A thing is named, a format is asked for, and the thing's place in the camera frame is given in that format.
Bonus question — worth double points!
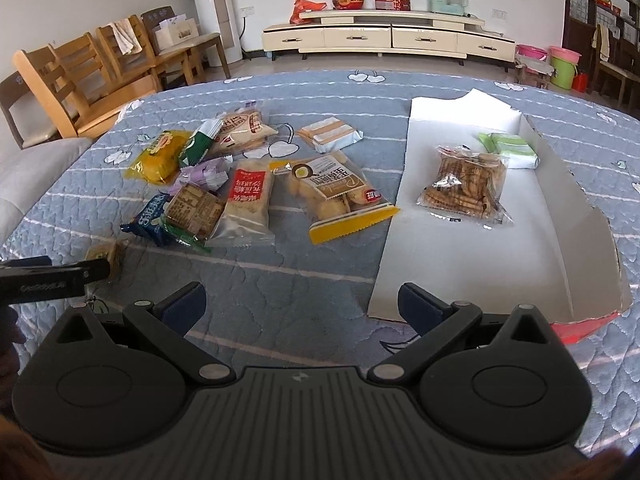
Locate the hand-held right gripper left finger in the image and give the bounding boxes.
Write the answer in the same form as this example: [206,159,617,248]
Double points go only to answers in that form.
[55,281,237,391]

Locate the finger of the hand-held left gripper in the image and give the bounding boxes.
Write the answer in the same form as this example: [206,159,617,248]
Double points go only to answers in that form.
[50,258,112,286]

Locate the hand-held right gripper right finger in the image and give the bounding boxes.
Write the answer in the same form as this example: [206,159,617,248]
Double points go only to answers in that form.
[366,282,566,391]

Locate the white cardboard box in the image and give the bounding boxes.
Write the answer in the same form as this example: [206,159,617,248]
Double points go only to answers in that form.
[366,87,633,345]

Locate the blue snack packet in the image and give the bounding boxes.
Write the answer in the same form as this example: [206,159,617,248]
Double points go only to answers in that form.
[120,192,173,247]

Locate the brown cracker packet green ends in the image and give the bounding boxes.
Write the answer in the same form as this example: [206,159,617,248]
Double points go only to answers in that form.
[159,184,226,253]

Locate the red label rice cracker packet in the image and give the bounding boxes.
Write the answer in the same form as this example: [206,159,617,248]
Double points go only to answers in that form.
[206,156,277,247]

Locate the purple snack packet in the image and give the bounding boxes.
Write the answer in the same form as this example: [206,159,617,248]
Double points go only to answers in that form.
[172,156,233,196]

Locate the yellow-edged egg roll packet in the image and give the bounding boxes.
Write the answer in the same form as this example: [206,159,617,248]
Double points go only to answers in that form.
[270,154,401,246]

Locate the small brown packet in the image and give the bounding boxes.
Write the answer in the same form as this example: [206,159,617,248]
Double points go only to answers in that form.
[85,240,126,281]

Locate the grey sofa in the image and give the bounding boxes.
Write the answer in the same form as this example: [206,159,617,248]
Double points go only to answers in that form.
[0,137,96,248]

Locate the yellow snack packet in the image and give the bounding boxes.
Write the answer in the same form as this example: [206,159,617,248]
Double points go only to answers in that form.
[124,130,193,184]

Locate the clear biscuit stick packet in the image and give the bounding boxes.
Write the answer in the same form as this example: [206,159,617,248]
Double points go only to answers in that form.
[415,145,516,226]

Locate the brown chair grey cushion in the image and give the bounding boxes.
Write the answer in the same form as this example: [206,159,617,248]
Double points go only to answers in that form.
[0,71,61,149]

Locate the green snack packet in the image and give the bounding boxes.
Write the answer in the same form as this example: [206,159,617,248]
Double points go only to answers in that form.
[178,117,226,168]

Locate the beige red label packet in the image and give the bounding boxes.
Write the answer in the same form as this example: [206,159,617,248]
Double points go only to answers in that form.
[202,100,279,161]

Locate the green and white packet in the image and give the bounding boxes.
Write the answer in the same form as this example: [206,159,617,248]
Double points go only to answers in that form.
[476,131,541,170]

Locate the light wooden chair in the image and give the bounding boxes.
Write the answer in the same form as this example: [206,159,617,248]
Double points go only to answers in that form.
[12,45,156,139]
[50,32,161,106]
[95,15,196,91]

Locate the white orange striped packet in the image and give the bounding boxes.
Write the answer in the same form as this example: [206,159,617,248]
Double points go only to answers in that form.
[297,116,364,155]

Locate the white towel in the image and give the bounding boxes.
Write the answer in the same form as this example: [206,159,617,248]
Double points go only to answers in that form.
[111,20,143,55]

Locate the white gift bag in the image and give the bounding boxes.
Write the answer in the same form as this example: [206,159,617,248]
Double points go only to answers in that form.
[154,17,200,53]

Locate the small wooden stool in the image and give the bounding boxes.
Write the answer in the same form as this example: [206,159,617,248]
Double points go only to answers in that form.
[515,57,553,88]

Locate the green bucket pink rim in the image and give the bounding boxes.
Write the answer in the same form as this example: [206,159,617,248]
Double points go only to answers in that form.
[549,46,582,91]

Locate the cream TV cabinet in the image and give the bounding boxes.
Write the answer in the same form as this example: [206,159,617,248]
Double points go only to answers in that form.
[261,10,517,65]

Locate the white standing air conditioner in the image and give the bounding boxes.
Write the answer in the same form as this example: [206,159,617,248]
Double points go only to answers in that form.
[187,0,247,68]

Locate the dark chair with cloth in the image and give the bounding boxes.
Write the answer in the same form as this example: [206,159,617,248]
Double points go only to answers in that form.
[592,24,640,111]

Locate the red plastic bag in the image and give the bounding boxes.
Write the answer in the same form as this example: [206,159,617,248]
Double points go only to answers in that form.
[289,0,328,26]

